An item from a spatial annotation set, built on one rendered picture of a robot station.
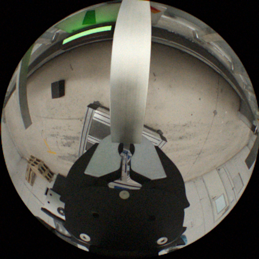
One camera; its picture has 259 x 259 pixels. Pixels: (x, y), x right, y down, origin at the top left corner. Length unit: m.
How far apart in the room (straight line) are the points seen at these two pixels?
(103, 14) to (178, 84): 0.97
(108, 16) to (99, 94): 0.86
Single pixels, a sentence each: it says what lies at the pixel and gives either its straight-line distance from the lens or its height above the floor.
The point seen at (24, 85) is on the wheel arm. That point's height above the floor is 0.83.
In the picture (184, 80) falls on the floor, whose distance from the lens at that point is 1.10.
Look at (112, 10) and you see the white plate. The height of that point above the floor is 0.77.
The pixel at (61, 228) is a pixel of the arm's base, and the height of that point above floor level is 1.09.
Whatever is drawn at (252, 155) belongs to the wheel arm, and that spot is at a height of 0.94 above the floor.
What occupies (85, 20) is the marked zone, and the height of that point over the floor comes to 0.74.
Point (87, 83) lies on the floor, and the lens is 1.04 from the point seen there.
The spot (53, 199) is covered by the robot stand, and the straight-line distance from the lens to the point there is 0.36.
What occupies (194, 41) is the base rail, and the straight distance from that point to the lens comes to 0.35.
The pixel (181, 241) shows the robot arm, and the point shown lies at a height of 1.18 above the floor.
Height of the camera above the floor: 0.93
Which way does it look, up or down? 59 degrees down
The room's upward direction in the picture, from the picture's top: 180 degrees clockwise
